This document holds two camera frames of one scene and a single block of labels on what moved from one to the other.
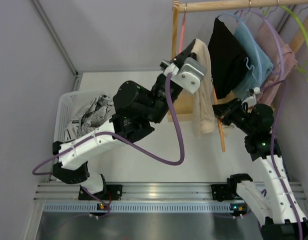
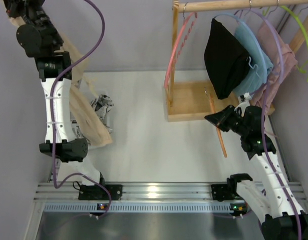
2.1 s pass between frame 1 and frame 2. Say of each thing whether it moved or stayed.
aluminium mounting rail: stayed
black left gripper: moved
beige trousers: moved
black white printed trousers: stayed
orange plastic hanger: moved
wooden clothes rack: stayed
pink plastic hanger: moved
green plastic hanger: stayed
